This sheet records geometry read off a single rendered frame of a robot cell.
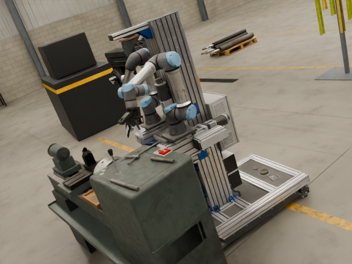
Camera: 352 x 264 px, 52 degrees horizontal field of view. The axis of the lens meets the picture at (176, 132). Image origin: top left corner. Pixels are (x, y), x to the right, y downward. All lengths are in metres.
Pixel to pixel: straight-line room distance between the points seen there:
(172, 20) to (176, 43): 0.18
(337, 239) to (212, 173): 1.16
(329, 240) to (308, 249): 0.20
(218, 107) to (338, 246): 1.48
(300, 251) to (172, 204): 1.39
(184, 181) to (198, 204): 0.20
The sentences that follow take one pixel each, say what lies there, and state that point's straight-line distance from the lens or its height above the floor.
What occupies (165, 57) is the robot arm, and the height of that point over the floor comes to 1.78.
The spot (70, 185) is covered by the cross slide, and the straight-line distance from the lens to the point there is 3.27.
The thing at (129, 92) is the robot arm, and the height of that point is 1.70.
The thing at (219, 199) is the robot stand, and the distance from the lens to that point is 3.51.
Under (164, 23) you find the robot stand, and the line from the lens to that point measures 2.96.
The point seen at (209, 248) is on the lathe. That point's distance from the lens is 2.54.
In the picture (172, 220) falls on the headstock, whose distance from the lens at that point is 2.25.
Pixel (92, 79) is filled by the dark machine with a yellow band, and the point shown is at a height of 1.05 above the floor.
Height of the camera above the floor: 2.21
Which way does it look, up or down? 21 degrees down
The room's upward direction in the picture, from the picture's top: 19 degrees counter-clockwise
